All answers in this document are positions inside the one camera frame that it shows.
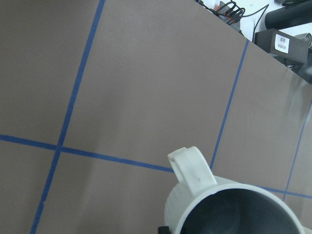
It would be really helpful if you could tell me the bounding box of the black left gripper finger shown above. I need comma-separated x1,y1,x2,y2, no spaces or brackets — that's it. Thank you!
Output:
157,226,171,234

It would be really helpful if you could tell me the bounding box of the white HOME mug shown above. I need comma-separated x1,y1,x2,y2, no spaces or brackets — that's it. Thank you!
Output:
164,146,304,234

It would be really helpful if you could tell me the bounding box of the brown table mat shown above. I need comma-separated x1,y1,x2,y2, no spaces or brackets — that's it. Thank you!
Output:
0,0,312,234

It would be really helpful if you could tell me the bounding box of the black label printer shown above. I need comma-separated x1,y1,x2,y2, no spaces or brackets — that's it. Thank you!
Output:
254,29,309,64

